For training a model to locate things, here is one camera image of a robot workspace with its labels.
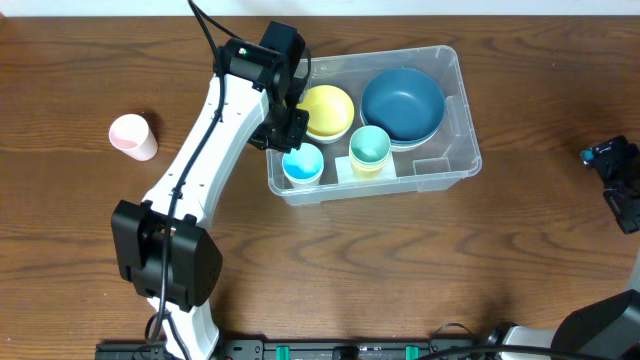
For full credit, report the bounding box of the blue plastic cup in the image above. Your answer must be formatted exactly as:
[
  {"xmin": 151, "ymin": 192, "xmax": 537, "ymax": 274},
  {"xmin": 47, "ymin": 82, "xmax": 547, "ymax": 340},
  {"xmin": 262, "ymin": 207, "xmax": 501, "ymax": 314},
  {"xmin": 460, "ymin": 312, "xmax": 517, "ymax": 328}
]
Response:
[{"xmin": 282, "ymin": 143, "xmax": 324, "ymax": 183}]

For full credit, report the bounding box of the white plastic cup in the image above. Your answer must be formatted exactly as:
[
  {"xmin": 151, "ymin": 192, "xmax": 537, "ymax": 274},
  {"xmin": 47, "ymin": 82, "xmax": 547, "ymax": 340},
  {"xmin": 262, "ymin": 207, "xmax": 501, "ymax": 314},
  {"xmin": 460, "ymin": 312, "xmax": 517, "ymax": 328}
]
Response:
[{"xmin": 285, "ymin": 173, "xmax": 321, "ymax": 188}]

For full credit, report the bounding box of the pink plastic cup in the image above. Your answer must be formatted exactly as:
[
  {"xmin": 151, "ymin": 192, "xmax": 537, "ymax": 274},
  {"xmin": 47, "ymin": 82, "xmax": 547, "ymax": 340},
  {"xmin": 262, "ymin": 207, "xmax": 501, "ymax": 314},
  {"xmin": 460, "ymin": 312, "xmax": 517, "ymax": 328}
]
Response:
[{"xmin": 108, "ymin": 114, "xmax": 158, "ymax": 161}]

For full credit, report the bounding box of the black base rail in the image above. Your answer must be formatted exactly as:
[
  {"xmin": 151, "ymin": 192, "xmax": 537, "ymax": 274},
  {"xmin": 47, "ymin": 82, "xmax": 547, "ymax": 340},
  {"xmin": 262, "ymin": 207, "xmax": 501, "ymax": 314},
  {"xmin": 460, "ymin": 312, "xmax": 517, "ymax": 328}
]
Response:
[{"xmin": 94, "ymin": 333, "xmax": 597, "ymax": 360}]

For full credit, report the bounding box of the yellow plastic cup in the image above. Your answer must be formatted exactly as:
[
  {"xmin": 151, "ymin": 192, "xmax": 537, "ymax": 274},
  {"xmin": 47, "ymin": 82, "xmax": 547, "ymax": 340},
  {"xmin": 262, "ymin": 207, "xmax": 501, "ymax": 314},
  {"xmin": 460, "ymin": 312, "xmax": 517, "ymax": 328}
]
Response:
[
  {"xmin": 349, "ymin": 153, "xmax": 390, "ymax": 175},
  {"xmin": 351, "ymin": 163, "xmax": 385, "ymax": 180}
]

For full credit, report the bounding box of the white small bowl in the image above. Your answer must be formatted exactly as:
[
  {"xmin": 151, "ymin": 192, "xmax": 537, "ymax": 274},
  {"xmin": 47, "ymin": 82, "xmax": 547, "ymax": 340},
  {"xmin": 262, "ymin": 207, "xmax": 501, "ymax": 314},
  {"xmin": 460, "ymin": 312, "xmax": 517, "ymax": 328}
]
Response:
[{"xmin": 306, "ymin": 129, "xmax": 348, "ymax": 144}]

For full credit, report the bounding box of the dark blue bowl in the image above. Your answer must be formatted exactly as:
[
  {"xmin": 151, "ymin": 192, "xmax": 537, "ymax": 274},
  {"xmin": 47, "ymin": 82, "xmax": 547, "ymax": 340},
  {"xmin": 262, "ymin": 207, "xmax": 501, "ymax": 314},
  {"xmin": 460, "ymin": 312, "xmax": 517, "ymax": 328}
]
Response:
[
  {"xmin": 360, "ymin": 68, "xmax": 446, "ymax": 116},
  {"xmin": 360, "ymin": 111, "xmax": 444, "ymax": 147}
]

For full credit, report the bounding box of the right black cable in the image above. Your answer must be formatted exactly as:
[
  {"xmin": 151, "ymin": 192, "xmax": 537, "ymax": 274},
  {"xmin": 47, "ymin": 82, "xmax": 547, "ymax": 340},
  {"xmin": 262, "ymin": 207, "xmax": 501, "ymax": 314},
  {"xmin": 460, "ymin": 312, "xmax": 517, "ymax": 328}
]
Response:
[{"xmin": 414, "ymin": 322, "xmax": 601, "ymax": 360}]

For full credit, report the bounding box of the beige large bowl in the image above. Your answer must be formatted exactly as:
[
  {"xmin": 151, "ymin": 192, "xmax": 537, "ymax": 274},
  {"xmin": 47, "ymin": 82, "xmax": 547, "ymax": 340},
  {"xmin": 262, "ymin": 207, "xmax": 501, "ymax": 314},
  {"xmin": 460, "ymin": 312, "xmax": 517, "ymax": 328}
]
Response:
[{"xmin": 391, "ymin": 140, "xmax": 427, "ymax": 152}]

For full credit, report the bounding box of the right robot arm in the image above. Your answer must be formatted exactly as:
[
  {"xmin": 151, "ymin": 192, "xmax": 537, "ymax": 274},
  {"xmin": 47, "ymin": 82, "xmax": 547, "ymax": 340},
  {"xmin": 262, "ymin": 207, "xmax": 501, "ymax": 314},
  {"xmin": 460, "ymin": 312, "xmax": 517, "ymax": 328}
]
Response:
[{"xmin": 488, "ymin": 135, "xmax": 639, "ymax": 359}]

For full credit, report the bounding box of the clear plastic storage container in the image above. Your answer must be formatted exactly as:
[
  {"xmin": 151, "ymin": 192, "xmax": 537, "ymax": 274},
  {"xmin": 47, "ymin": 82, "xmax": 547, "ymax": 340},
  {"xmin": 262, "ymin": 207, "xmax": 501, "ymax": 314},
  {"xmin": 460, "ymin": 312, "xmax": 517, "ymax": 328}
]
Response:
[{"xmin": 266, "ymin": 45, "xmax": 482, "ymax": 206}]

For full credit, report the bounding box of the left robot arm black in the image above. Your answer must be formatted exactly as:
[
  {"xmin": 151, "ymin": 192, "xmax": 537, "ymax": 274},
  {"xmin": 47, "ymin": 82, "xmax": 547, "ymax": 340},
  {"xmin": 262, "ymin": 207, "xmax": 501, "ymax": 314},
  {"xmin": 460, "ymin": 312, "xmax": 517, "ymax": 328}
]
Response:
[{"xmin": 111, "ymin": 22, "xmax": 311, "ymax": 359}]

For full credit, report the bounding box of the green plastic cup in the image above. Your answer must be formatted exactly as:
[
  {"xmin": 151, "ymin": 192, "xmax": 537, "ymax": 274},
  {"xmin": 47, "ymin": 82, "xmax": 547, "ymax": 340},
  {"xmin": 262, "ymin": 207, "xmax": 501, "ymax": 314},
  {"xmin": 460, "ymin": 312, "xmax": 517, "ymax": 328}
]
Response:
[{"xmin": 349, "ymin": 125, "xmax": 391, "ymax": 165}]

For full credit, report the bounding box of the yellow small bowl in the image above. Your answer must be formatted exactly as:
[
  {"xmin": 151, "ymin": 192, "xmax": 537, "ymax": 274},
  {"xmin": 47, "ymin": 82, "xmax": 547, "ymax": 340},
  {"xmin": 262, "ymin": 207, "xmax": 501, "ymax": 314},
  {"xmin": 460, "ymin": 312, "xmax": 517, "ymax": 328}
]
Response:
[{"xmin": 297, "ymin": 85, "xmax": 355, "ymax": 138}]

